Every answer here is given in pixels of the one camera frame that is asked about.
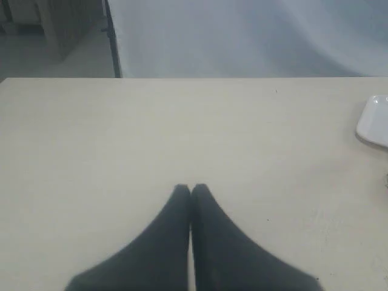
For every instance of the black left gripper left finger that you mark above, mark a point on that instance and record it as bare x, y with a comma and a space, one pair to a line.
156, 260

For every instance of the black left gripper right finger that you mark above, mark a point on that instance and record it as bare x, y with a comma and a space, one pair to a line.
225, 258

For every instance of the white rectangular tray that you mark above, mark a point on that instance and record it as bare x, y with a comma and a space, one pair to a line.
372, 125

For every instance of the black backdrop stand pole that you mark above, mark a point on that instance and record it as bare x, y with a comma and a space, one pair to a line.
110, 31

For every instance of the white backdrop cloth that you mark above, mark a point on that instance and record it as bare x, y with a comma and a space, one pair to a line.
250, 39

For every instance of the beige cabinet in background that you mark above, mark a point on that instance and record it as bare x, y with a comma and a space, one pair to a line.
64, 23

